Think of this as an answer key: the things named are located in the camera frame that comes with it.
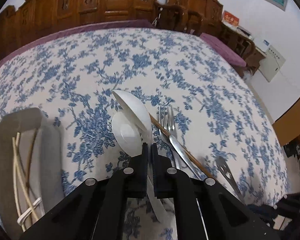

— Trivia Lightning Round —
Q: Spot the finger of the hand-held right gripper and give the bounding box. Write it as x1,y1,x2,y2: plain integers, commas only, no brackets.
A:
247,204,288,228

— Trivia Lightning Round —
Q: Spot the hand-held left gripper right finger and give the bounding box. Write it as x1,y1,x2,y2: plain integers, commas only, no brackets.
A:
152,144,280,240

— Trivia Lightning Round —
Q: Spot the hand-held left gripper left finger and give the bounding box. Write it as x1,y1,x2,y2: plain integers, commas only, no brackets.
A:
20,142,148,240

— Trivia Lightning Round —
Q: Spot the white soup spoon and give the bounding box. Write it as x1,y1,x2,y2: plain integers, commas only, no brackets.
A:
112,89,153,142
112,112,169,224

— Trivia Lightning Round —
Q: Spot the grey slotted metal utensil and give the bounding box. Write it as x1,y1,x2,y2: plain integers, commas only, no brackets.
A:
216,155,243,202

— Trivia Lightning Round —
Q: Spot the grey metal tray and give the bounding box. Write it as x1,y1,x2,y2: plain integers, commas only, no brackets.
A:
0,107,65,233

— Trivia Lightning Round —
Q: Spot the light bamboo chopstick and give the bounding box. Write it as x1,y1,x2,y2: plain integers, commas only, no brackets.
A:
16,132,39,222
11,136,25,232

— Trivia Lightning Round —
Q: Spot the white plastic utensil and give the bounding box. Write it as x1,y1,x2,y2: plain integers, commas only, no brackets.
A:
17,197,42,225

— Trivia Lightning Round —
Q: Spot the steel fork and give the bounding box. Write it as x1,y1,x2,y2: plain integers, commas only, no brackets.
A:
166,105,203,180
158,104,183,170

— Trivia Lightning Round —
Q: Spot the brown wooden chopstick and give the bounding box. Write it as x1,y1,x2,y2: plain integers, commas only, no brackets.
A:
149,114,214,179

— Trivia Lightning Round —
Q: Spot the dark object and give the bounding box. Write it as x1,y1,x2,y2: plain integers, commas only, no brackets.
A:
284,140,300,178

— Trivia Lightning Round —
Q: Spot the brown wooden board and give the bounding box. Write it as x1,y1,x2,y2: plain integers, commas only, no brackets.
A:
272,100,300,146

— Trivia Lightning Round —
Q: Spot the blue floral tablecloth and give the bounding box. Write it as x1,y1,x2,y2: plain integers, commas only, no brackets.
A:
0,27,290,240

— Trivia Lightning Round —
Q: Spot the purple chair cushion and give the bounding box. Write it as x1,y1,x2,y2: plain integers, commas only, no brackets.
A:
199,32,247,67

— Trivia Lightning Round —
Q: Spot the wooden side table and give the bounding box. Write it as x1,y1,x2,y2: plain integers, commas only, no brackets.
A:
236,26,267,60

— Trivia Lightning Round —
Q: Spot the purple sofa cushion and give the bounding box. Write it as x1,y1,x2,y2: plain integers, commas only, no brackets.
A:
0,19,155,73

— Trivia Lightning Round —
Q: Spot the red gift box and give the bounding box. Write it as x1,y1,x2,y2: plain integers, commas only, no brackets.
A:
222,10,240,28

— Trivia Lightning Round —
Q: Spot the carved wooden screen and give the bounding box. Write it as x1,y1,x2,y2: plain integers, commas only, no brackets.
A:
0,0,160,63

